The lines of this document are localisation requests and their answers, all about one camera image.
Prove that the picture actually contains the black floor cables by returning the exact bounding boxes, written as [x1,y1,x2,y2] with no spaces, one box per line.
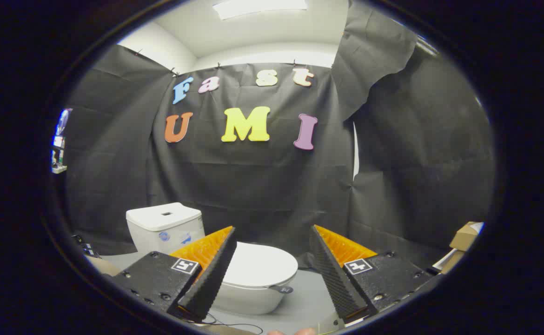
[193,313,263,335]

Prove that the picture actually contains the black backdrop cloth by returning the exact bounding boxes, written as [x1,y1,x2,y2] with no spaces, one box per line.
[65,0,496,270]

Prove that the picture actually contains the cardboard box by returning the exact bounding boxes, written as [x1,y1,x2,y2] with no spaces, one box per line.
[441,221,484,274]

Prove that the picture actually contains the black power strip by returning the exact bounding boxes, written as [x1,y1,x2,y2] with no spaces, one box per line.
[72,234,100,259]

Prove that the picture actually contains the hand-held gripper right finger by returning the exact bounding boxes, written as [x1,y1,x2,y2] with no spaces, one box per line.
[309,225,435,325]

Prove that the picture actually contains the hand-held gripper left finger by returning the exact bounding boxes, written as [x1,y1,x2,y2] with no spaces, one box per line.
[112,226,237,324]

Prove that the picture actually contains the small white wall shelf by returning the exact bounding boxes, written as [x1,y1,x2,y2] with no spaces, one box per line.
[51,135,68,174]

